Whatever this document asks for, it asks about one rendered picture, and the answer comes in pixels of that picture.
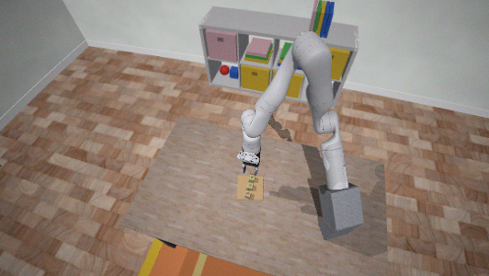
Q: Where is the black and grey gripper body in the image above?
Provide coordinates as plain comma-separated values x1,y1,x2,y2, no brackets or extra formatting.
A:
237,142,261,167

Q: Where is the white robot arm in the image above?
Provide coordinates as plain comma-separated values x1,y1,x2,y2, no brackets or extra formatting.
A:
241,31,348,190

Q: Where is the tan square mat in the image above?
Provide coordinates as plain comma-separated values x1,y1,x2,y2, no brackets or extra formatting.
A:
236,176,263,201

